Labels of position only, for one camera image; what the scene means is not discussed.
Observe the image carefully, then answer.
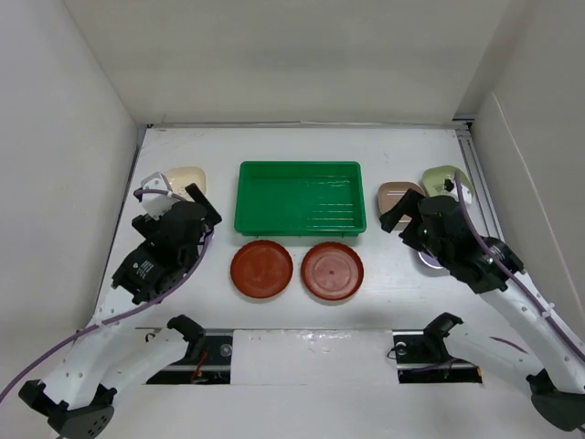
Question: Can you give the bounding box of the pink square plate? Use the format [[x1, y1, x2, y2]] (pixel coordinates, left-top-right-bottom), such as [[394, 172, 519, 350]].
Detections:
[[378, 182, 425, 230]]

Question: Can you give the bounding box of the purple square plate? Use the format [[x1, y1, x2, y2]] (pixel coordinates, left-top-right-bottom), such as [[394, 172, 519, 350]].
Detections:
[[419, 252, 447, 277]]

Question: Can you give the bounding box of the green square plate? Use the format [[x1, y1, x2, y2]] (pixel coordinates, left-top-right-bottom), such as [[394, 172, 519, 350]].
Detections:
[[421, 166, 475, 206]]

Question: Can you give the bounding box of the beige square plate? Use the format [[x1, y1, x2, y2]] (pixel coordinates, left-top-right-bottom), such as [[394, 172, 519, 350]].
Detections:
[[164, 166, 207, 201]]

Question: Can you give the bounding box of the red round plate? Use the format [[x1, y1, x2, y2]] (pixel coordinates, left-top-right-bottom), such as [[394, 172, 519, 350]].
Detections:
[[301, 241, 365, 302], [230, 240, 293, 300]]

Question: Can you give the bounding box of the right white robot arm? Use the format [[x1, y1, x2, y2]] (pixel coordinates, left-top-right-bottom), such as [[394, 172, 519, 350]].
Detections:
[[379, 189, 584, 432]]

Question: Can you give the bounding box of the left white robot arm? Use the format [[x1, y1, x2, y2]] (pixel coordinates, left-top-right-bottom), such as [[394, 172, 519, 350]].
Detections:
[[18, 183, 221, 438]]

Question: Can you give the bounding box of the green plastic bin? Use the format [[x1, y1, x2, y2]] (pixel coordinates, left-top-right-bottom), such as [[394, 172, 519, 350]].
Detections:
[[234, 161, 367, 237]]

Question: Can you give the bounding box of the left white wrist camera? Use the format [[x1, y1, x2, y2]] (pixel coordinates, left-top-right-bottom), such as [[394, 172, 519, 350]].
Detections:
[[139, 172, 177, 220]]

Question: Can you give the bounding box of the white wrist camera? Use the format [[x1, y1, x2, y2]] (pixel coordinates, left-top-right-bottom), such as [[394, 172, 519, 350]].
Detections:
[[139, 172, 177, 220], [442, 176, 474, 206]]

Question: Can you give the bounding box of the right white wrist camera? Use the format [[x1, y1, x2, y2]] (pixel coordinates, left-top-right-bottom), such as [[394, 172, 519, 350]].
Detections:
[[442, 176, 474, 206]]

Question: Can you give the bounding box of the aluminium rail right side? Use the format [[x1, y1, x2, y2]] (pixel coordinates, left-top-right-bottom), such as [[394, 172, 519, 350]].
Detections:
[[452, 114, 504, 239]]

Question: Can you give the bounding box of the front mounting rail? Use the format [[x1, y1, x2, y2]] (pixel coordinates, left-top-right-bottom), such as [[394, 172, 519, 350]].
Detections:
[[134, 325, 485, 386]]

